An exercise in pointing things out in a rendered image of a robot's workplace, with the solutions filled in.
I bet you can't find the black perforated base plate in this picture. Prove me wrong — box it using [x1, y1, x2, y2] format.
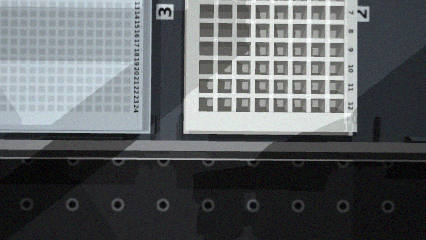
[0, 159, 426, 240]

